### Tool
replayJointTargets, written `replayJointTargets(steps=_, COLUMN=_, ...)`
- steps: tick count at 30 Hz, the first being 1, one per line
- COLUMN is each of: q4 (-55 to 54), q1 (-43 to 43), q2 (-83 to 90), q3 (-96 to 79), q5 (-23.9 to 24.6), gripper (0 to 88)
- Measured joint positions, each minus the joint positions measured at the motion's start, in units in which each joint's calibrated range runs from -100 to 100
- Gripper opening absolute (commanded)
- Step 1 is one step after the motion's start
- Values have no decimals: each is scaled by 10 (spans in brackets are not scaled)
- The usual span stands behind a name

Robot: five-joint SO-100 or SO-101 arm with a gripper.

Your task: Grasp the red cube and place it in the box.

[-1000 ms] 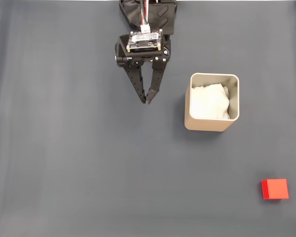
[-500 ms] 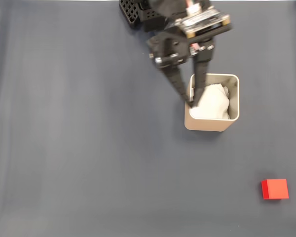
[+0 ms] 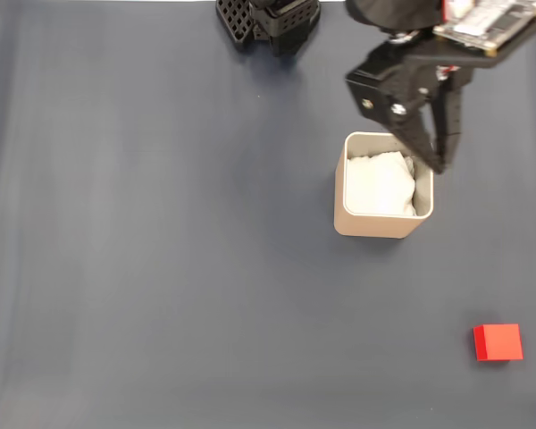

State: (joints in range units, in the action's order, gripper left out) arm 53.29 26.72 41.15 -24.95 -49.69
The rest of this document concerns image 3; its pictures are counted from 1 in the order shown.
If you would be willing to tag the red cube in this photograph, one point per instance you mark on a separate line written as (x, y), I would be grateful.
(502, 342)

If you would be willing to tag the beige metal box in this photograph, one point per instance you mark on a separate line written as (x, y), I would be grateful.
(375, 225)

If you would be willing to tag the white crumpled tissue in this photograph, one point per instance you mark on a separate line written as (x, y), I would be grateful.
(379, 187)

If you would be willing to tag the camera circuit board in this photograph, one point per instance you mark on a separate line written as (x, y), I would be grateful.
(487, 24)

